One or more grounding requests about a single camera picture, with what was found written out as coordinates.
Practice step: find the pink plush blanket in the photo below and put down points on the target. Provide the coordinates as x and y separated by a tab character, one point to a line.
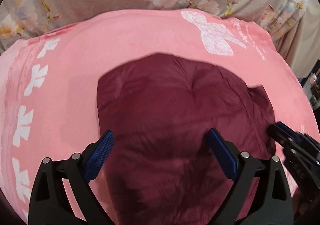
49	84

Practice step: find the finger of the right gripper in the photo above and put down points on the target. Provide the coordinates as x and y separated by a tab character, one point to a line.
287	130
277	134

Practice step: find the maroon puffer jacket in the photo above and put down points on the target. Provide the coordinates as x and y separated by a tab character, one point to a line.
161	169

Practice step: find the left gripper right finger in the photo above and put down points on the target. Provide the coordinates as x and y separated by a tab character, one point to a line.
260	193

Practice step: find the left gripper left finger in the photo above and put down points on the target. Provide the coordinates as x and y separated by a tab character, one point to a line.
49	203

